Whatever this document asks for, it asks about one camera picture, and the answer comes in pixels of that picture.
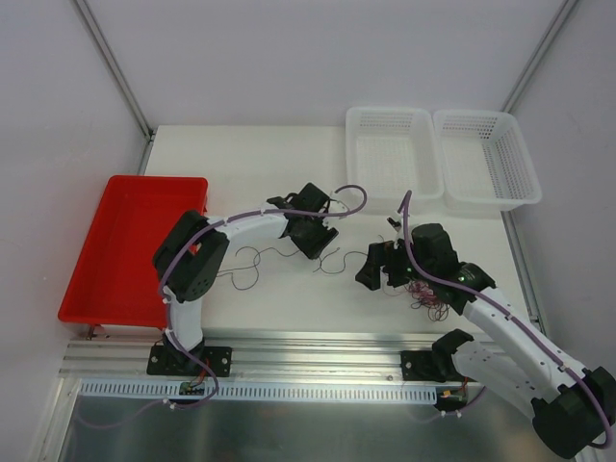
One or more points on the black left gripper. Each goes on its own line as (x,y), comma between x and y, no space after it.
(317,236)

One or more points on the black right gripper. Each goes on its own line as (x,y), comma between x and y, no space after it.
(385,265)

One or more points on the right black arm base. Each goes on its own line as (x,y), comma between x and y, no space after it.
(419,365)

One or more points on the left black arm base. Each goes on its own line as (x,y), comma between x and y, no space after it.
(165,360)

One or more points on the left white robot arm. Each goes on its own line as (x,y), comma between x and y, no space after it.
(189,259)

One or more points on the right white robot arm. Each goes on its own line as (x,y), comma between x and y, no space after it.
(570,407)

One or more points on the right white plastic basket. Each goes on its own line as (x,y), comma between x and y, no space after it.
(486,164)

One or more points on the white plastic basket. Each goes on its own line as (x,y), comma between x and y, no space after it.
(390,150)
(486,164)

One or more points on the left white plastic basket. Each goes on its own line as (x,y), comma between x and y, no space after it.
(390,150)

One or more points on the red plastic tray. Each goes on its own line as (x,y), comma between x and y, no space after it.
(114,281)

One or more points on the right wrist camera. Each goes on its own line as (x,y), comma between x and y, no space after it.
(397,225)

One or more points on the white slotted cable duct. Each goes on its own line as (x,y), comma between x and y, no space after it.
(255,391)

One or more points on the aluminium table rail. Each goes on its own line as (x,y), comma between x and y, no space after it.
(260,356)

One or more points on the left aluminium frame post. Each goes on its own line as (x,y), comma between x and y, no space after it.
(109,60)

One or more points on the aluminium frame post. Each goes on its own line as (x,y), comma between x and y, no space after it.
(109,60)
(541,51)

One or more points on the right aluminium frame post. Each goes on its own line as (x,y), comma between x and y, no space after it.
(541,51)

